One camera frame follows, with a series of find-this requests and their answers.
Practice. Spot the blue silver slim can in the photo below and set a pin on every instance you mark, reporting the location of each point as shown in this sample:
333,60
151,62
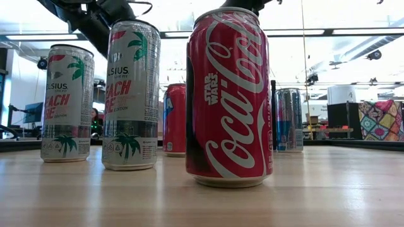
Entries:
288,119

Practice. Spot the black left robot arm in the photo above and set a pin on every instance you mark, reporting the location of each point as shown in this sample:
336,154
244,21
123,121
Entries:
63,9

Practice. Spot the white Celsius palm can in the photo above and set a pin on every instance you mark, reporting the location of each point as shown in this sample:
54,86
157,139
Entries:
131,94
67,104

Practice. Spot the person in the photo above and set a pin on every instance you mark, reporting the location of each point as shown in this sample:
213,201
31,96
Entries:
95,119

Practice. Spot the computer monitor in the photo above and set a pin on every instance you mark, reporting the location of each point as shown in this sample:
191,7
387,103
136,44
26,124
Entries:
33,112

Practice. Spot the red Star Wars soda can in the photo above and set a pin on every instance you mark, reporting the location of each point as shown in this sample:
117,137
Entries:
176,119

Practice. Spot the red Coca-Cola can white script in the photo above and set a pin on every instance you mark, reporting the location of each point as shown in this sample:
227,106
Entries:
228,104

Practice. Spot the black upright metal loop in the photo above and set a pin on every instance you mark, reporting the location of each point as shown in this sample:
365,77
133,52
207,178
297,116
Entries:
273,113

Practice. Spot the cardboard box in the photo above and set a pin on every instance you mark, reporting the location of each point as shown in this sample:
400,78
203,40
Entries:
312,118

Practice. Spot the black cabinet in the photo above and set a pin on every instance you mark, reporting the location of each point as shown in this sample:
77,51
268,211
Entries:
342,119

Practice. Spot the colourful patchwork quilt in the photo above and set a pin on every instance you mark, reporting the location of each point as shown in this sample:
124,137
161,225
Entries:
382,121

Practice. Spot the black ceiling camera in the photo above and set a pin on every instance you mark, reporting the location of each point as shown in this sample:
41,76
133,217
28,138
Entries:
312,78
42,63
374,55

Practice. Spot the black metal table frame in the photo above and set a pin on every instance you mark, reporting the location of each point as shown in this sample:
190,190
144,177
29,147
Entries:
19,145

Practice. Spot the grey ceiling duct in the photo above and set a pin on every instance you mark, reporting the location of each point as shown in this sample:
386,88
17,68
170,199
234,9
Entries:
375,45

